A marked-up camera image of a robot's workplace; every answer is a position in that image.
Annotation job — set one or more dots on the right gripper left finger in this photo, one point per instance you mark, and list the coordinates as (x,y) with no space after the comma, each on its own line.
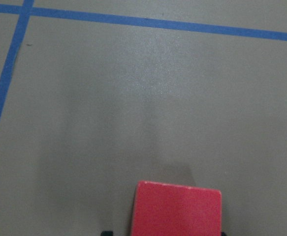
(107,233)

